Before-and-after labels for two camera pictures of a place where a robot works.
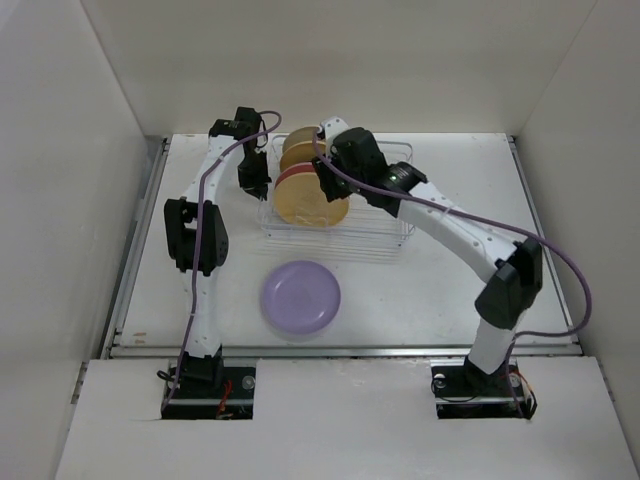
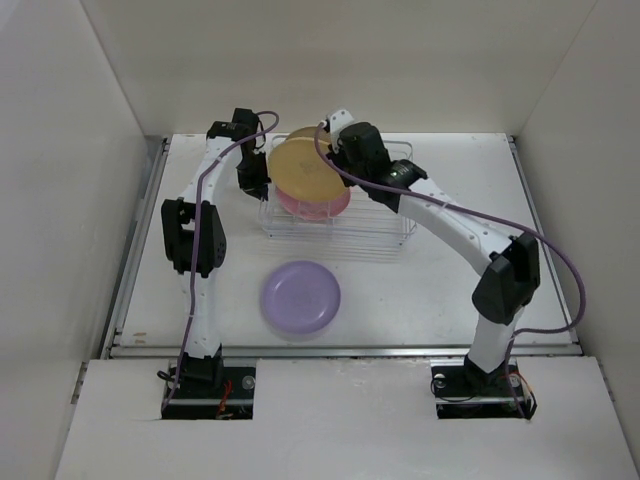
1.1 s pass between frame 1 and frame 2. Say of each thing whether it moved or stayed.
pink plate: moved
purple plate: stayed
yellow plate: moved
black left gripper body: stayed
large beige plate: stayed
